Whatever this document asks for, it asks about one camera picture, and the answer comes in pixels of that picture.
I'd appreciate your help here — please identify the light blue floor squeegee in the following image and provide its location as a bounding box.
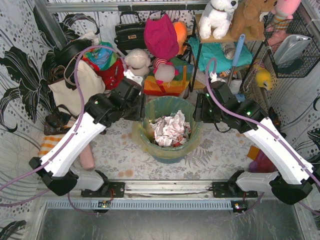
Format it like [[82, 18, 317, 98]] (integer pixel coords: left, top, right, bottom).
[[227, 34, 246, 86]]

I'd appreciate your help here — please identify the white sneakers pair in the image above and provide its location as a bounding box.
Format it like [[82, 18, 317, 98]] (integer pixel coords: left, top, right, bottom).
[[194, 71, 243, 91]]

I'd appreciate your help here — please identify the white plush dog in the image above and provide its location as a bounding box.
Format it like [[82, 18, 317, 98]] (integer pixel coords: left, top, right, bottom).
[[199, 0, 238, 40]]

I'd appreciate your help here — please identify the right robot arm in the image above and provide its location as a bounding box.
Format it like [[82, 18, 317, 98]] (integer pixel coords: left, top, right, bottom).
[[193, 81, 320, 205]]

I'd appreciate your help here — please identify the teal folded cloth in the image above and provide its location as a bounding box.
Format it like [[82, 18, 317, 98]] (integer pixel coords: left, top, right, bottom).
[[198, 43, 253, 73]]

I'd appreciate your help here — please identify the orange checkered towel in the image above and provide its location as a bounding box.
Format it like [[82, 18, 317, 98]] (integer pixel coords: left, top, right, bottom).
[[38, 134, 65, 158]]

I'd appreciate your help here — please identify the black wire basket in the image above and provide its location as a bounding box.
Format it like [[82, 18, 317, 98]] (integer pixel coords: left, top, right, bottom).
[[264, 12, 320, 78]]

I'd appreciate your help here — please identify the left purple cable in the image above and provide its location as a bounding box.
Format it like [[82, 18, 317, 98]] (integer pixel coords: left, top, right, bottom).
[[0, 44, 128, 216]]

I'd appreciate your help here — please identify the pink sponge block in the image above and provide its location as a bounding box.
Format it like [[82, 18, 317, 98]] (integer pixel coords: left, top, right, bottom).
[[79, 144, 95, 170]]

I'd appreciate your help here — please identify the white plush lamb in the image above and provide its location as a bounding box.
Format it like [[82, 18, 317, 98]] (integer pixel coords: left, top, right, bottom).
[[124, 48, 151, 77]]

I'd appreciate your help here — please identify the silver foil pouch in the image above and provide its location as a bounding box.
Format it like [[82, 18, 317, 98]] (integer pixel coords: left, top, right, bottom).
[[273, 34, 312, 66]]

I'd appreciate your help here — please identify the brown leather bag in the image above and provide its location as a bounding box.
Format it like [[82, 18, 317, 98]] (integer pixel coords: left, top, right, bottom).
[[44, 104, 78, 136]]

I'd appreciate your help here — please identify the cream canvas tote bag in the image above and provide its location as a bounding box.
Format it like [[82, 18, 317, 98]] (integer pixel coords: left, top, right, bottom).
[[47, 59, 106, 116]]

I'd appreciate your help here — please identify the purple cable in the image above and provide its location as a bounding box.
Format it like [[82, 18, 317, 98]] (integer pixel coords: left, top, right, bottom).
[[204, 57, 320, 216], [0, 44, 128, 216]]

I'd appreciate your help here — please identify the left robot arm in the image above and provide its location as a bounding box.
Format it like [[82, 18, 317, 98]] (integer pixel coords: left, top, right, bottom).
[[29, 76, 145, 197]]

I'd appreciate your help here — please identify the yellow translucent trash bag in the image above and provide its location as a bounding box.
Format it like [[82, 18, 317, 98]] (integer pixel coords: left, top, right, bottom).
[[132, 96, 203, 161]]

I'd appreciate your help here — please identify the crumpled white paper trash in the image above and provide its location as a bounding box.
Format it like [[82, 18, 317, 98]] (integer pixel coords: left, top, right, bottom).
[[149, 110, 192, 148]]

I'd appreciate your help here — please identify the orange plush toy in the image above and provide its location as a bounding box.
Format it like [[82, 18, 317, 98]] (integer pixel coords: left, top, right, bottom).
[[173, 21, 187, 55]]

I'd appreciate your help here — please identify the teal plastic trash bin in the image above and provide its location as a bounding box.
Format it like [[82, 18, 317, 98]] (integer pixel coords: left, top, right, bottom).
[[138, 96, 203, 165]]

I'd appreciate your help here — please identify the magenta cloth hat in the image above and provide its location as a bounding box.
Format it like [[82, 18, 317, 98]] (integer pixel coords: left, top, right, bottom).
[[143, 13, 179, 61]]

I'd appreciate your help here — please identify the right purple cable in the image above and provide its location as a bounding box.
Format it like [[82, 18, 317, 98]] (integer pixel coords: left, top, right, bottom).
[[204, 57, 320, 216]]

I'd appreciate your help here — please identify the bristle broom with handle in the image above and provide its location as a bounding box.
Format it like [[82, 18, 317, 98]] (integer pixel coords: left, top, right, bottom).
[[249, 79, 269, 112]]

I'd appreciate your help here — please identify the aluminium front rail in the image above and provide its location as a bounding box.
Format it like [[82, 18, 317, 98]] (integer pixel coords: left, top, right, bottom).
[[37, 178, 307, 200]]

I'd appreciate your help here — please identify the black leather handbag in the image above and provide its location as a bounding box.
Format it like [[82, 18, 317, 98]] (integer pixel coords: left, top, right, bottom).
[[114, 11, 147, 55]]

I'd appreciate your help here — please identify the pink plush toy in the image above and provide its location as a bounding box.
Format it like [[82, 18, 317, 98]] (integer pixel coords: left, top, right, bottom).
[[270, 0, 301, 29]]

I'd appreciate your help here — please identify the brown teddy bear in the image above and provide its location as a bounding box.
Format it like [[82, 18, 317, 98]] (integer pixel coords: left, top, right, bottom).
[[230, 0, 278, 39]]

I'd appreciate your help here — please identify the yellow plush duck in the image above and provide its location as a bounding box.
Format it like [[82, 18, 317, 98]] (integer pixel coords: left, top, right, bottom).
[[253, 61, 272, 91]]

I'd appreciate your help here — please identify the rainbow striped bag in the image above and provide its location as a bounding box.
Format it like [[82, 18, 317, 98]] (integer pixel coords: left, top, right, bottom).
[[143, 57, 194, 97]]

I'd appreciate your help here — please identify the purple orange sock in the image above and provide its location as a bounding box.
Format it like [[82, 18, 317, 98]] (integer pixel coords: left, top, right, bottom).
[[247, 145, 277, 173]]

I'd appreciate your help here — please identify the colourful print bag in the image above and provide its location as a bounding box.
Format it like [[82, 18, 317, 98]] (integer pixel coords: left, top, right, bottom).
[[82, 41, 118, 72]]

